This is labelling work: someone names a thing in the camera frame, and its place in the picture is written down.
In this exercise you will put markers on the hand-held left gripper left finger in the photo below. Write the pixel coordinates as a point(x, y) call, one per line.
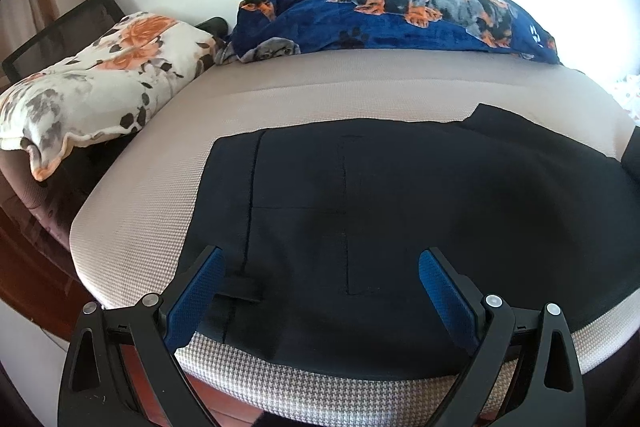
point(197, 292)

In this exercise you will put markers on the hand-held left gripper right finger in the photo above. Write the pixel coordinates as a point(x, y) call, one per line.
point(450, 302)

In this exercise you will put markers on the black pants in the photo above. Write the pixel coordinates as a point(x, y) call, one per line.
point(375, 207)

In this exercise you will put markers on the beige bed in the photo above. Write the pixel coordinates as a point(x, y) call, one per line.
point(150, 167)

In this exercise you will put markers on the brown patterned bed skirt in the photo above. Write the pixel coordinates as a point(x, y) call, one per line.
point(30, 202)

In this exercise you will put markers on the floral print pillow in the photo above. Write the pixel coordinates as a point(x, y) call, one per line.
point(100, 72)

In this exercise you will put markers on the small black object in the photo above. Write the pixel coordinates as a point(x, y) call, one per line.
point(212, 25)

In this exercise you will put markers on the blue dog print blanket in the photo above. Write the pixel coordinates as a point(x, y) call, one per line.
point(400, 32)

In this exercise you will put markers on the black mesh chair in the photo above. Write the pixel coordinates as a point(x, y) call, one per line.
point(65, 37)

